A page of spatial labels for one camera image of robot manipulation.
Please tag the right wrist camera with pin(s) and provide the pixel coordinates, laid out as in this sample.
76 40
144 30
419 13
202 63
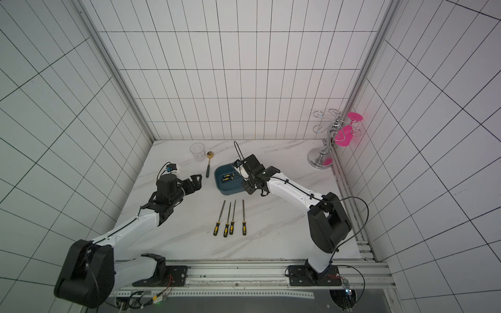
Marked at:
240 164

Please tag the gold spoon green handle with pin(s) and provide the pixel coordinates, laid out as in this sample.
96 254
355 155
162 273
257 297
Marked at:
210 155

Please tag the teal storage box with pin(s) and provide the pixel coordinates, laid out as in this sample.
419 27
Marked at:
229 187

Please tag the pink disc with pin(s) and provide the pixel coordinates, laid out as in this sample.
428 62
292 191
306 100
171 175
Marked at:
344 136
355 117

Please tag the clear plastic cup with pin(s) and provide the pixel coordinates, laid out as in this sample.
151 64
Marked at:
198 151

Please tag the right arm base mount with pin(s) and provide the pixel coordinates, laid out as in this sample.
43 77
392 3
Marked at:
306 276

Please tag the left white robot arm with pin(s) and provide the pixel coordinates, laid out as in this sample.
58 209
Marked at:
93 269

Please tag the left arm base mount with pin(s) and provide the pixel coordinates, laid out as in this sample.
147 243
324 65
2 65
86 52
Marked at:
168 275

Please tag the pink disc lower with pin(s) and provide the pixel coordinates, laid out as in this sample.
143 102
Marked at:
344 136

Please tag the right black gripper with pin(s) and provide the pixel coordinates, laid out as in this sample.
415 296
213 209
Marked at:
254 182

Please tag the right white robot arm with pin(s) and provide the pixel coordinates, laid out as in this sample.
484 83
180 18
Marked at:
328 221

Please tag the chrome cup holder stand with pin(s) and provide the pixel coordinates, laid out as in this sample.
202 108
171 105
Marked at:
322 157

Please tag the pink disc upper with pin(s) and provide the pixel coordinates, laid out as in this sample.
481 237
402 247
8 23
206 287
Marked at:
355 117

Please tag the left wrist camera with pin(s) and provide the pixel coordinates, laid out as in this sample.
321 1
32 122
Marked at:
172 168

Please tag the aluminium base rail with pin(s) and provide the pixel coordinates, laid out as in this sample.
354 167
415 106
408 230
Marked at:
272 278

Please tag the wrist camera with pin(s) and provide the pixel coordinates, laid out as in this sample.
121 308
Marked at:
172 168
240 164

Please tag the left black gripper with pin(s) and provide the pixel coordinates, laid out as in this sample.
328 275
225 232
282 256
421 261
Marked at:
188 183

